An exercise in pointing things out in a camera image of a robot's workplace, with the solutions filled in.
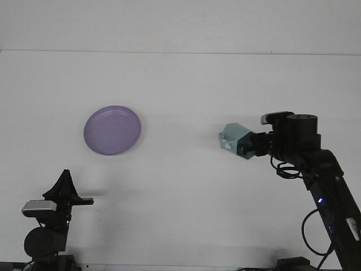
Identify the pale blue hexagonal cup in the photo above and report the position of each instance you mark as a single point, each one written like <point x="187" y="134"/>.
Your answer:
<point x="234" y="139"/>

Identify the pale purple round plate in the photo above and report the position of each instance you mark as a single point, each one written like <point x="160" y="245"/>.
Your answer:
<point x="112" y="130"/>

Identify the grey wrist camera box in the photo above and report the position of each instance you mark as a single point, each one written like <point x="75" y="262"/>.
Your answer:
<point x="272" y="117"/>
<point x="38" y="208"/>

